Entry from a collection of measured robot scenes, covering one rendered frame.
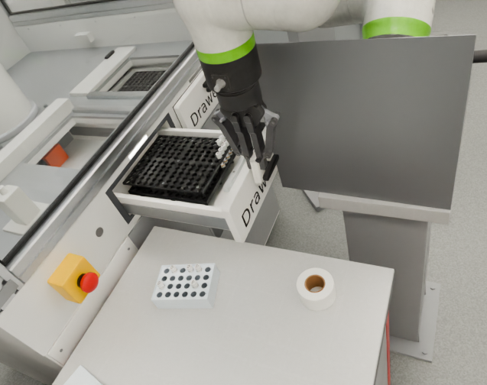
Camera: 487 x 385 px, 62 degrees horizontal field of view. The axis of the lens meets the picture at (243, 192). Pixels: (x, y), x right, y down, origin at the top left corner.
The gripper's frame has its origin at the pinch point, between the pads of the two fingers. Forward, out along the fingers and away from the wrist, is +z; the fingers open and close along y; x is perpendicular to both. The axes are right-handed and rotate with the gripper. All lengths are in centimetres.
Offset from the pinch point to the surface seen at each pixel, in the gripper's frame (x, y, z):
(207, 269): -16.9, -9.1, 14.7
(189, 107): 25.2, -30.5, 5.1
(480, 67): 184, 55, 93
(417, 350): 8, 36, 90
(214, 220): -9.5, -8.2, 7.0
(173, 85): 24.6, -32.4, -2.4
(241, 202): -6.5, -2.2, 3.5
